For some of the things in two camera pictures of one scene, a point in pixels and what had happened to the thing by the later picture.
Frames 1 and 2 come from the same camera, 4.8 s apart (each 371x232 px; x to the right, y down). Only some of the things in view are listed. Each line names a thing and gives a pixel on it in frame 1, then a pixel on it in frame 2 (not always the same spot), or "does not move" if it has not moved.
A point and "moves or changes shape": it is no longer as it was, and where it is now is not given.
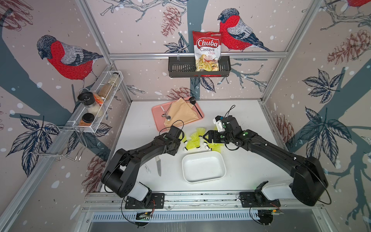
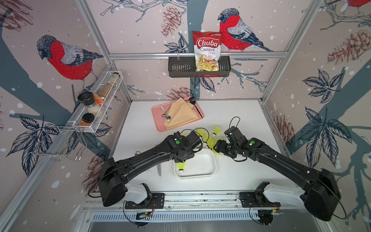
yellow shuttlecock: (200, 131) -> (181, 166)
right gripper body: (221, 137) -> (226, 149)
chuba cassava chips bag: (207, 49) does not move
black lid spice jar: (88, 99) does not move
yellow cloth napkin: (180, 111) does not move
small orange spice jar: (87, 119) does not move
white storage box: (203, 167) moves or changes shape
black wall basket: (184, 66) does not move
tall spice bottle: (112, 83) does not move
